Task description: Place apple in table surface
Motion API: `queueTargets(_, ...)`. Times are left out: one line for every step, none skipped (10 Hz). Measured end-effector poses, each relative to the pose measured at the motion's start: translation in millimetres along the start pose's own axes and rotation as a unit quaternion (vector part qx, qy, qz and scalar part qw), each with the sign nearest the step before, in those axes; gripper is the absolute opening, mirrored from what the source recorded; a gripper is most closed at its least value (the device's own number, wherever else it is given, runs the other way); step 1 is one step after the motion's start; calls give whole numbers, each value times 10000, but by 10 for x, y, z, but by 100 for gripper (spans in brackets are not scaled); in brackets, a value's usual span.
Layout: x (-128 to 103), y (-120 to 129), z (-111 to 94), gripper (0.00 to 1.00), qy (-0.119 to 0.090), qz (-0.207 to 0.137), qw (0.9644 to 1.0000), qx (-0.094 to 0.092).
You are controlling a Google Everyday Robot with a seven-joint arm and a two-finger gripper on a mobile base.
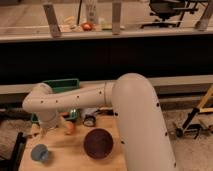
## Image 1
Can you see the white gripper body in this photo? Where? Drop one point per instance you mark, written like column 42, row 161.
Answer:
column 55, row 122

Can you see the red-orange apple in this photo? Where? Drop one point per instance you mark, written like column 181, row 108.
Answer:
column 70, row 127

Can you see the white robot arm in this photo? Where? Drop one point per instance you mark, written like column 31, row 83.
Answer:
column 139, row 118

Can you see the small round can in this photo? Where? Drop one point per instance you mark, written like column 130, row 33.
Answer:
column 89, row 120

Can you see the blue cup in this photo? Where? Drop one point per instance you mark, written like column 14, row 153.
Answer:
column 40, row 153

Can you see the green plastic bin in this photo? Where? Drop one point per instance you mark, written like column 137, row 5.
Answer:
column 62, row 85

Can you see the dark red bowl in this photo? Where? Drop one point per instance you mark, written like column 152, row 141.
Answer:
column 98, row 143

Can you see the black chair at left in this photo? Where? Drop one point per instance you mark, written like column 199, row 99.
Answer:
column 13, row 162

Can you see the yellow black tripod stand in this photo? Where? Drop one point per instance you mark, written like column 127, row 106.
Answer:
column 187, row 126

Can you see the black office chair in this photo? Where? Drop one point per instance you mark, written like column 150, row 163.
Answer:
column 165, row 9

